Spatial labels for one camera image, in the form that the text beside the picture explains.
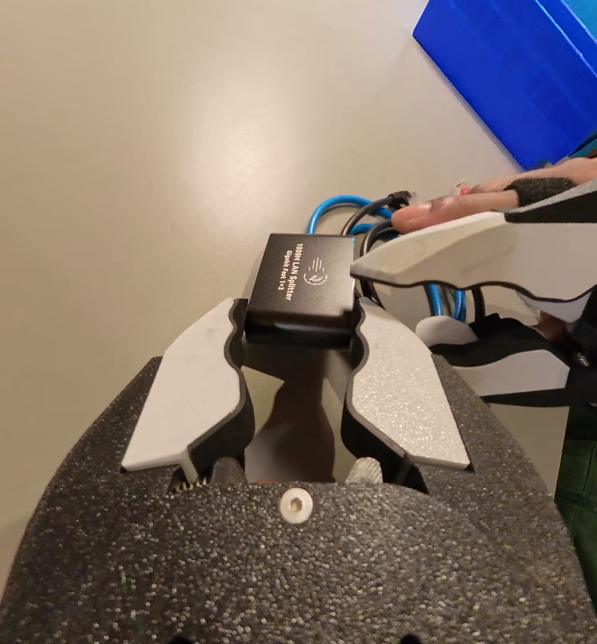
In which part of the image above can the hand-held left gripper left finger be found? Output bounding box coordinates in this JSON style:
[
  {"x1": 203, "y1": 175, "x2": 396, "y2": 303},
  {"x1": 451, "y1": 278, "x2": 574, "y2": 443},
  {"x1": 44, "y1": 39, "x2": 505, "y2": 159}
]
[{"x1": 121, "y1": 297, "x2": 257, "y2": 480}]

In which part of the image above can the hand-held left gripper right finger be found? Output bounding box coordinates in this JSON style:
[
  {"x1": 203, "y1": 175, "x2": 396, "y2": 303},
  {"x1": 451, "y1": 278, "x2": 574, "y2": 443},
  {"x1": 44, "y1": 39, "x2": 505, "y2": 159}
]
[{"x1": 341, "y1": 297, "x2": 471, "y2": 474}]

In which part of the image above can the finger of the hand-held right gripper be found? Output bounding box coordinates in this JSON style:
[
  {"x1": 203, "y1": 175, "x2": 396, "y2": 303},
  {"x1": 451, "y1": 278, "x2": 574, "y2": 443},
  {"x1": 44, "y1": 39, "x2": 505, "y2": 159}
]
[
  {"x1": 415, "y1": 313, "x2": 572, "y2": 399},
  {"x1": 350, "y1": 211, "x2": 597, "y2": 324}
]

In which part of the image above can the blue ethernet cable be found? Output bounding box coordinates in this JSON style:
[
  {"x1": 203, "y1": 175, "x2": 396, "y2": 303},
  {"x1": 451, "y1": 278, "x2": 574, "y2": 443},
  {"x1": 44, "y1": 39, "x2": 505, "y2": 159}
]
[{"x1": 306, "y1": 198, "x2": 467, "y2": 323}]

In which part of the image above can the black ethernet cable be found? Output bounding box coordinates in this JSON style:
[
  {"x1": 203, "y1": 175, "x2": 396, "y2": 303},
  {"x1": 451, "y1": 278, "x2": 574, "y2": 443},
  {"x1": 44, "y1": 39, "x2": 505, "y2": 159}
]
[{"x1": 344, "y1": 190, "x2": 486, "y2": 323}]

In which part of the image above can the black network splitter box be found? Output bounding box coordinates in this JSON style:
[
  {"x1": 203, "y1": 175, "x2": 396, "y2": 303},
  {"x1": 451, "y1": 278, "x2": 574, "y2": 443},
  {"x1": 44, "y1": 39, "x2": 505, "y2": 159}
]
[{"x1": 244, "y1": 233, "x2": 358, "y2": 350}]

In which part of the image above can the person's right hand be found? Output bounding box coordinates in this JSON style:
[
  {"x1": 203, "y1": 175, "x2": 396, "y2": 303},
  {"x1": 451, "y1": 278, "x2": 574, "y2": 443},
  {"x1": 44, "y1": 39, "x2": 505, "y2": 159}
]
[{"x1": 393, "y1": 152, "x2": 597, "y2": 234}]

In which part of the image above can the large blue plastic bin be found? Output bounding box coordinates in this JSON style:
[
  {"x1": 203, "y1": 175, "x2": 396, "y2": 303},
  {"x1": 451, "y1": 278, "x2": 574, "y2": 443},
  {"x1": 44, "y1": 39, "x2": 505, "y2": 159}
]
[{"x1": 413, "y1": 0, "x2": 597, "y2": 169}]

